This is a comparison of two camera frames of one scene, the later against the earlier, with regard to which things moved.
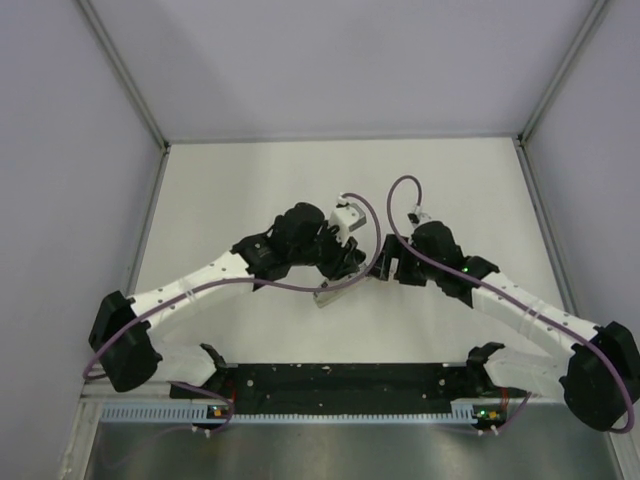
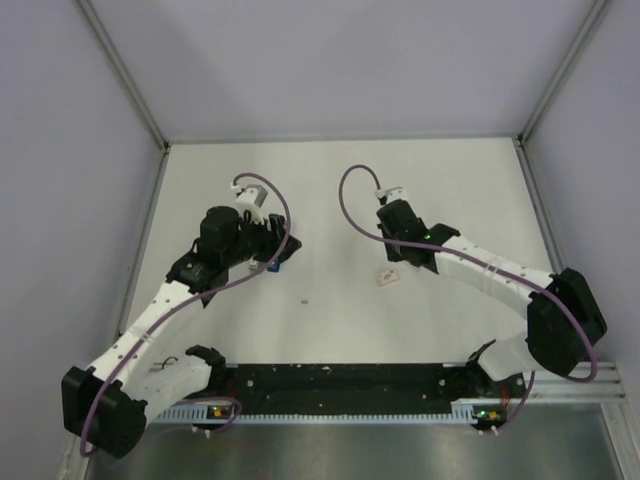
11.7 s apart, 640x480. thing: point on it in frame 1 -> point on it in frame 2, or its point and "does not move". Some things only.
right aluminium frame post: x=527 y=131 does not move
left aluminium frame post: x=125 y=72 does not move
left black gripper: x=343 y=261 -> x=269 y=244
